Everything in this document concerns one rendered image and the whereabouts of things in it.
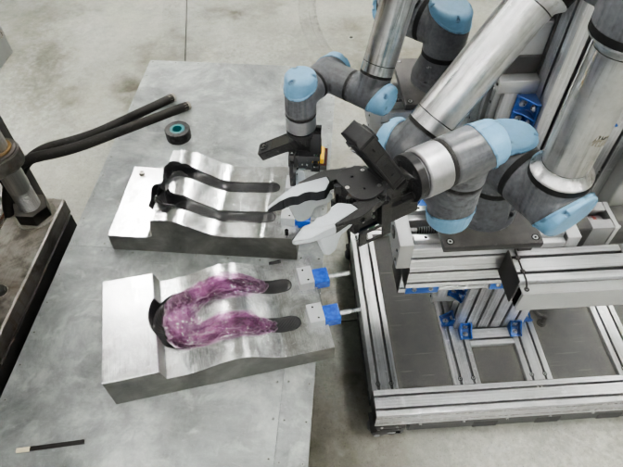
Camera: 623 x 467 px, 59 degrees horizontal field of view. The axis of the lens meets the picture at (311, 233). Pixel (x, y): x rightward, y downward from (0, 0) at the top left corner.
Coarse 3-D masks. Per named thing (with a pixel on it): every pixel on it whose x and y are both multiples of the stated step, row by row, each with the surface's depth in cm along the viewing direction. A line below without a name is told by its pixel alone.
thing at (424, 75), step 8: (424, 56) 150; (416, 64) 154; (424, 64) 151; (432, 64) 149; (440, 64) 148; (448, 64) 148; (416, 72) 154; (424, 72) 152; (432, 72) 150; (440, 72) 149; (416, 80) 154; (424, 80) 153; (432, 80) 151; (424, 88) 153
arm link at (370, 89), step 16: (384, 0) 114; (400, 0) 113; (384, 16) 115; (400, 16) 114; (384, 32) 116; (400, 32) 117; (368, 48) 120; (384, 48) 118; (400, 48) 120; (368, 64) 121; (384, 64) 120; (352, 80) 125; (368, 80) 122; (384, 80) 122; (352, 96) 126; (368, 96) 123; (384, 96) 122; (384, 112) 125
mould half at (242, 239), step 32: (192, 160) 152; (128, 192) 154; (192, 192) 146; (224, 192) 151; (128, 224) 147; (160, 224) 139; (192, 224) 140; (224, 224) 144; (256, 224) 143; (256, 256) 147; (288, 256) 146
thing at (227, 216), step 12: (168, 168) 149; (180, 168) 150; (192, 168) 150; (168, 180) 147; (204, 180) 151; (216, 180) 153; (156, 192) 151; (168, 192) 142; (240, 192) 151; (252, 192) 151; (264, 192) 151; (168, 204) 140; (180, 204) 145; (192, 204) 144; (204, 204) 146; (204, 216) 143; (216, 216) 146; (228, 216) 146; (240, 216) 146; (252, 216) 146; (264, 216) 146
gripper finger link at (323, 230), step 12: (336, 204) 70; (348, 204) 70; (324, 216) 69; (336, 216) 69; (300, 228) 68; (312, 228) 68; (324, 228) 68; (348, 228) 72; (300, 240) 67; (312, 240) 68; (324, 240) 70; (336, 240) 71; (324, 252) 71
